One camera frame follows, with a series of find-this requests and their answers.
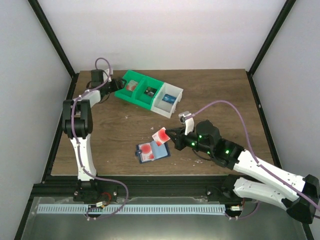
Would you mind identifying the left black frame post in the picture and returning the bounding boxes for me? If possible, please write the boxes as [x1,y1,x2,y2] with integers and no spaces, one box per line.
[28,0,76,78]

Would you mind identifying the white storage bin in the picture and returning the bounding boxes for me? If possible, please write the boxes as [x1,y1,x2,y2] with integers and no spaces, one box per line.
[150,83,184,119]

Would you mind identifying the right black frame post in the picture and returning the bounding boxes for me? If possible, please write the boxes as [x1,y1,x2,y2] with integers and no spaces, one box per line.
[248,0,296,76]

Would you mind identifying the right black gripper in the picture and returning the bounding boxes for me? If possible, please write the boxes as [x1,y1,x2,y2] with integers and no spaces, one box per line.
[165,127,213,156]

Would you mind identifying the red white credit card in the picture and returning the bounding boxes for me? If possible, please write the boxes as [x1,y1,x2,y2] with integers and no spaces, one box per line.
[152,127,170,146]
[125,80,139,92]

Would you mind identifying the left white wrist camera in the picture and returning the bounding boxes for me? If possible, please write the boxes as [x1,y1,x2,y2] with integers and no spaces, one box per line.
[103,68,113,82]

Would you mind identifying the black frame post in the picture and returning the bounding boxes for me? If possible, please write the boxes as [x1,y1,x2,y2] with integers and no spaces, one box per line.
[28,0,76,78]
[248,0,296,76]

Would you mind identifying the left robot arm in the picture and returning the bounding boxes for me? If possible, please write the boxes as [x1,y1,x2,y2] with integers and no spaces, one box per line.
[62,69,125,203]

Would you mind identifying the black card in bin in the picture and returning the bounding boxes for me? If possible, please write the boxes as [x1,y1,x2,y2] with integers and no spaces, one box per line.
[143,86,157,98]

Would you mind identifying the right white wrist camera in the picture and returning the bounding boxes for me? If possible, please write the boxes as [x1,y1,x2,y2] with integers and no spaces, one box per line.
[178,111,195,136]

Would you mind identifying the light blue slotted cable duct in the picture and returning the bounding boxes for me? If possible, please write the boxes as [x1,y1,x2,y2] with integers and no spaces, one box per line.
[36,203,226,215]

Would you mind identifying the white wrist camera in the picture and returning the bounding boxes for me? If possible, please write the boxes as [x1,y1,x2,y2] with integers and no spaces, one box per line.
[103,68,113,82]
[178,111,195,136]

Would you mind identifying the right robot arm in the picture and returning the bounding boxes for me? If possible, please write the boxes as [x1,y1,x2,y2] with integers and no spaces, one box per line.
[165,120,320,224]

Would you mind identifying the black aluminium frame rail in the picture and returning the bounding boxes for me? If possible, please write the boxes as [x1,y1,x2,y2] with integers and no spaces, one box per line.
[30,175,242,204]

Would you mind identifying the blue card in bin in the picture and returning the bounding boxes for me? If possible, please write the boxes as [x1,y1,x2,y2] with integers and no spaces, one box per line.
[162,94,176,105]

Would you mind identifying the green double storage bin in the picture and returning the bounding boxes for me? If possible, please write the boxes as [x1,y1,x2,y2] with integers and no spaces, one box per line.
[114,70,164,110]

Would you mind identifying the blue leather card holder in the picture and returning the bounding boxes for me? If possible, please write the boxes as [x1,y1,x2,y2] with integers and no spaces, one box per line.
[135,141,171,164]

